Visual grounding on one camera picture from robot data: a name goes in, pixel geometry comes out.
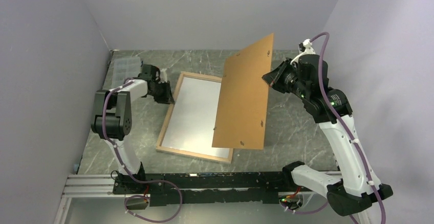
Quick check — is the white wooden picture frame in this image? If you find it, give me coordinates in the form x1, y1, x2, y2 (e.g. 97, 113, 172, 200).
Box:
155, 71, 234, 164

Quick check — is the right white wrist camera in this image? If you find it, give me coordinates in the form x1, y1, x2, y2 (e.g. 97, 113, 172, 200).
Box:
290, 38, 316, 66

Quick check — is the brown backing board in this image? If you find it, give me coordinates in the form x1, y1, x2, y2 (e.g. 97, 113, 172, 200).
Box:
212, 34, 274, 150

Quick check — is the aluminium extrusion rail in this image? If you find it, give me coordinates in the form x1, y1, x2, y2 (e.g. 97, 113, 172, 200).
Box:
55, 174, 314, 223

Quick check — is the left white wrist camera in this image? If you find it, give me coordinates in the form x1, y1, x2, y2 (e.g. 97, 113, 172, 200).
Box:
158, 69, 169, 83

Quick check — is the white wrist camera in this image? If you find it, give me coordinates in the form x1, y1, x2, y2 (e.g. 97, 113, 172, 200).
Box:
290, 38, 316, 66
158, 69, 169, 83

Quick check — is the clear plastic compartment box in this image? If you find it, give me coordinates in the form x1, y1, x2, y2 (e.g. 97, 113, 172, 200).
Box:
111, 56, 142, 88

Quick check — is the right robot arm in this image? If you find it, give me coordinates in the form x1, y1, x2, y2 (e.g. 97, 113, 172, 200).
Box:
262, 54, 393, 216

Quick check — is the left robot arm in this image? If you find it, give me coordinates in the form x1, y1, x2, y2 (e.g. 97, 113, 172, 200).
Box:
91, 64, 175, 193

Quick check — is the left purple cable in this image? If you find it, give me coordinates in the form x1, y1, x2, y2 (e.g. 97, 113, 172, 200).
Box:
101, 77, 184, 223

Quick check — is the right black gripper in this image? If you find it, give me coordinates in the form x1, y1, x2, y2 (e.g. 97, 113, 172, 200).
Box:
263, 57, 310, 100

